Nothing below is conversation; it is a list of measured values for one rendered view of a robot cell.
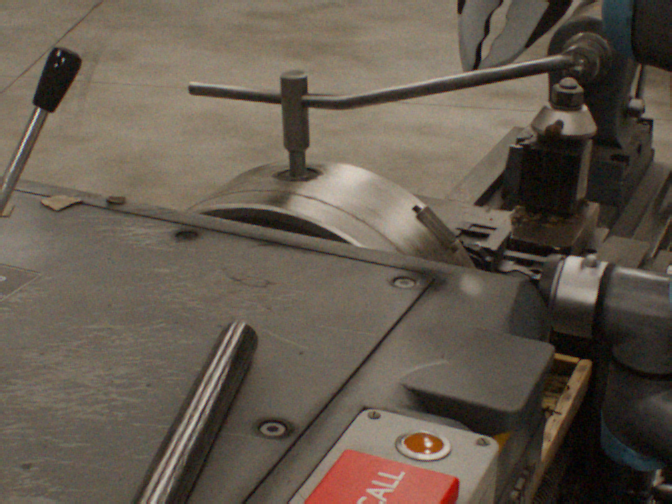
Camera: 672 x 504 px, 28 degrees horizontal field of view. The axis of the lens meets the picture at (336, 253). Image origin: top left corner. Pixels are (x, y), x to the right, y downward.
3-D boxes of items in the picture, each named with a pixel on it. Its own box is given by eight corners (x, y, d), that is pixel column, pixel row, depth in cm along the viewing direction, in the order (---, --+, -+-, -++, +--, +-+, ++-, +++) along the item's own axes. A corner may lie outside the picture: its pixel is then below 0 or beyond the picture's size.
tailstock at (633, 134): (618, 211, 211) (644, 30, 199) (499, 190, 217) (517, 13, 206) (651, 157, 237) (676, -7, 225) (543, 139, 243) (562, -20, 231)
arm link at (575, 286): (587, 351, 126) (598, 273, 123) (540, 341, 128) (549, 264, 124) (603, 320, 133) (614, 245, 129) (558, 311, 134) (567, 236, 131)
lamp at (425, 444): (435, 469, 67) (437, 456, 66) (396, 459, 67) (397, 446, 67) (448, 449, 68) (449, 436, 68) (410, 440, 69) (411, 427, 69)
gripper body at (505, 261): (450, 284, 139) (564, 307, 135) (424, 316, 132) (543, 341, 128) (456, 216, 136) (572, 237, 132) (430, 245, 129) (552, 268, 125)
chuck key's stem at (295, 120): (281, 210, 111) (274, 75, 106) (294, 202, 112) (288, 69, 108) (304, 213, 110) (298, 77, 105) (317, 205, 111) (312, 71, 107)
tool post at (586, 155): (571, 221, 163) (581, 143, 159) (512, 210, 165) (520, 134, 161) (584, 202, 169) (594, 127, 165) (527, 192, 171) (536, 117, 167)
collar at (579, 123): (588, 143, 159) (591, 119, 157) (523, 133, 161) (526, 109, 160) (601, 126, 165) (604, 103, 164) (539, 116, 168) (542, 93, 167)
